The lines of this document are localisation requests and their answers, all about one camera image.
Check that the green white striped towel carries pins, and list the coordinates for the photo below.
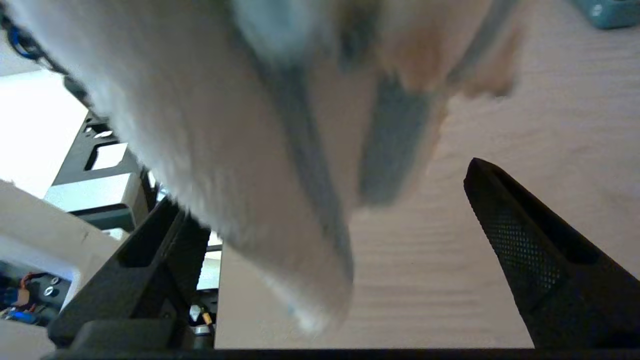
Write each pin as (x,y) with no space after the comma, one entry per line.
(200,125)

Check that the small teal tray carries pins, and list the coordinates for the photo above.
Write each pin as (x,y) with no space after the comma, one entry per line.
(610,12)

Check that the grey black robot base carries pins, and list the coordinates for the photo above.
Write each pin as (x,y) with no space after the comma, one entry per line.
(90,195)

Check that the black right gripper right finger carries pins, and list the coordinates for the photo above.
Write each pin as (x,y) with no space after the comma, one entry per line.
(560,280)

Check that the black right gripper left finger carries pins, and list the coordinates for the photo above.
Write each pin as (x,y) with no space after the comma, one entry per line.
(130,290)

